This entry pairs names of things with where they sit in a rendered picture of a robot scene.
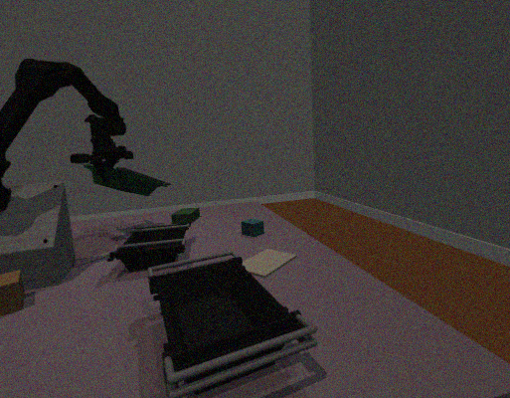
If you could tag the small teal block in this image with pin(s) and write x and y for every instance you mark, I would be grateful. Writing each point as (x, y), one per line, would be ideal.
(252, 227)

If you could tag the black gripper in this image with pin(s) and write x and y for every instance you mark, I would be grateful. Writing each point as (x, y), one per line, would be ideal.
(97, 160)

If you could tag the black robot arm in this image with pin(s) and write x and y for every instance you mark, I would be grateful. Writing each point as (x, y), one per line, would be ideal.
(37, 80)

